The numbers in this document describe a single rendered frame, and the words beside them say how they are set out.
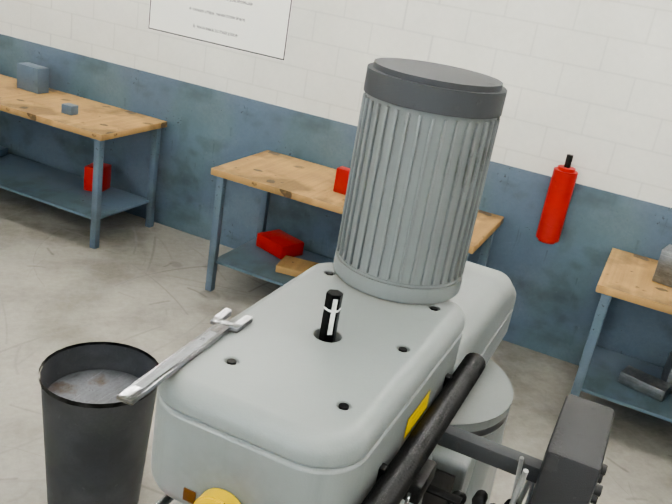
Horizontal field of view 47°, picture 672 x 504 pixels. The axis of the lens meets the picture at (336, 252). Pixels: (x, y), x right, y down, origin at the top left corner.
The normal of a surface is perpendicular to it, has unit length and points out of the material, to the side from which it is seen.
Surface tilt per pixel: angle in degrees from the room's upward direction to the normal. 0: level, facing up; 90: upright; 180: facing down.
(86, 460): 94
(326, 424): 0
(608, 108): 90
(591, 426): 0
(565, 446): 0
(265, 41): 90
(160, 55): 90
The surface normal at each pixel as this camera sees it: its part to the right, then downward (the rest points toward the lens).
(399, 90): -0.55, 0.22
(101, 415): 0.33, 0.45
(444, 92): 0.00, 0.37
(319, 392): 0.16, -0.92
